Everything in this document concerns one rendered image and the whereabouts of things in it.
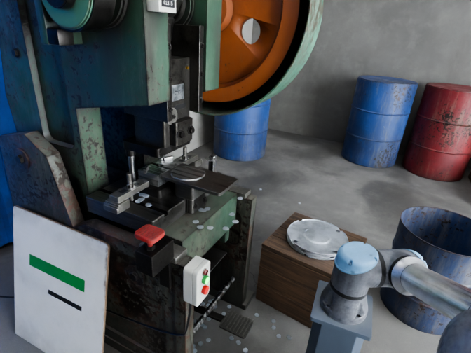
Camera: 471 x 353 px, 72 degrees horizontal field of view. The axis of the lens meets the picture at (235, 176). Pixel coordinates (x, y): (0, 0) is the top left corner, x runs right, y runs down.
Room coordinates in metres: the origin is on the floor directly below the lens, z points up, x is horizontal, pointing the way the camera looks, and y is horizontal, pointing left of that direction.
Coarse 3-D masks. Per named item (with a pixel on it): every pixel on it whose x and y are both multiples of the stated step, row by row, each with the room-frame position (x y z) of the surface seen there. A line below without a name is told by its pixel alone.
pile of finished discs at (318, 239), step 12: (288, 228) 1.35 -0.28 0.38; (300, 228) 1.36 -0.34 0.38; (312, 228) 1.36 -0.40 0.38; (324, 228) 1.37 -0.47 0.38; (336, 228) 1.38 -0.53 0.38; (288, 240) 1.27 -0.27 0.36; (300, 240) 1.26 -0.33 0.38; (312, 240) 1.26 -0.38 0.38; (324, 240) 1.26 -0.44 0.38; (336, 240) 1.28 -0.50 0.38; (300, 252) 1.20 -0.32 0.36; (312, 252) 1.17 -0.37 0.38; (324, 252) 1.18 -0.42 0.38; (336, 252) 1.20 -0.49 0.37
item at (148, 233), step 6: (144, 228) 0.72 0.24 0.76; (150, 228) 0.73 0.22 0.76; (156, 228) 0.73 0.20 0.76; (138, 234) 0.70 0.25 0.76; (144, 234) 0.70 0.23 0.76; (150, 234) 0.70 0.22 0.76; (156, 234) 0.70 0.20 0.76; (162, 234) 0.71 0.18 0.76; (144, 240) 0.68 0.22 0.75; (150, 240) 0.68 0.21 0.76; (156, 240) 0.69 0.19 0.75; (150, 246) 0.71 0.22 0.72
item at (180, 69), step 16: (176, 64) 1.07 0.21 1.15; (176, 80) 1.07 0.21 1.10; (176, 96) 1.07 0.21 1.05; (176, 112) 1.05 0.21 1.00; (144, 128) 1.04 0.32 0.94; (160, 128) 1.01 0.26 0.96; (176, 128) 1.02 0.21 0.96; (192, 128) 1.08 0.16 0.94; (160, 144) 1.02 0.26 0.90; (176, 144) 1.02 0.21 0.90
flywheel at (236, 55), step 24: (240, 0) 1.39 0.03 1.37; (264, 0) 1.35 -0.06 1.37; (288, 0) 1.27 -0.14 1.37; (240, 24) 1.39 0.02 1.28; (264, 24) 1.35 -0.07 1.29; (288, 24) 1.27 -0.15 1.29; (240, 48) 1.39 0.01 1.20; (264, 48) 1.34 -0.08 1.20; (288, 48) 1.26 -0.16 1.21; (240, 72) 1.38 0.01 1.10; (264, 72) 1.30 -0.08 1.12; (216, 96) 1.39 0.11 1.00; (240, 96) 1.34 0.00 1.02
